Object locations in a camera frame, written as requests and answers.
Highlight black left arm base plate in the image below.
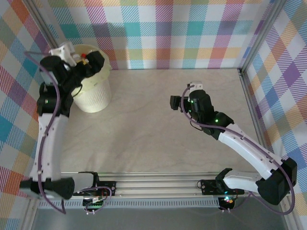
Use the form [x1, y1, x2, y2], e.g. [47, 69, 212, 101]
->
[73, 181, 118, 197]

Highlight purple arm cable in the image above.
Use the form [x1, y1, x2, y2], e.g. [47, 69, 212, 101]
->
[24, 50, 113, 215]
[181, 85, 296, 216]

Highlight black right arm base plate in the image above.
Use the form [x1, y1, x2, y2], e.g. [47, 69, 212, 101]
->
[200, 179, 245, 196]

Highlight green terminal control board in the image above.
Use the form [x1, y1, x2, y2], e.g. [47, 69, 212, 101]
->
[83, 196, 107, 211]

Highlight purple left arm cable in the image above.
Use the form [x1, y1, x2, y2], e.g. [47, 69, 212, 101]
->
[24, 50, 113, 215]

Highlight plaid backdrop cloth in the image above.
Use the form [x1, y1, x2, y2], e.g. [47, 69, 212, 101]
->
[241, 0, 307, 230]
[31, 0, 281, 70]
[0, 0, 63, 230]

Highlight grey slotted cable duct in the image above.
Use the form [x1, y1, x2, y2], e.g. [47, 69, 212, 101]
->
[37, 200, 221, 209]

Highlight aluminium side rail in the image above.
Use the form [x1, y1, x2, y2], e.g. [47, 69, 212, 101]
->
[238, 69, 274, 154]

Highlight aluminium base rail beams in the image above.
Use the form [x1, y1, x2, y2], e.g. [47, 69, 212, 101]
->
[26, 171, 292, 199]

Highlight pale yellow waste basket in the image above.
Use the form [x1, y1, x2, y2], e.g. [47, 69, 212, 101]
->
[69, 44, 112, 96]

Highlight black control board with lights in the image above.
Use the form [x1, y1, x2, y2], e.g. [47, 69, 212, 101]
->
[219, 195, 237, 211]

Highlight aluminium frame leg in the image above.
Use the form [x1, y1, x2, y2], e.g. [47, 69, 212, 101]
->
[20, 198, 40, 230]
[279, 196, 300, 230]

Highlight cream ribbed waste bin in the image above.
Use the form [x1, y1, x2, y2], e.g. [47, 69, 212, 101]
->
[73, 80, 112, 113]

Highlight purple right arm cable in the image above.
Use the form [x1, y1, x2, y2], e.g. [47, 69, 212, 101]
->
[181, 85, 296, 216]

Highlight aluminium frame post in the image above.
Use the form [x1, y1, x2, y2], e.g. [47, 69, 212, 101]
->
[238, 0, 288, 75]
[26, 0, 60, 53]

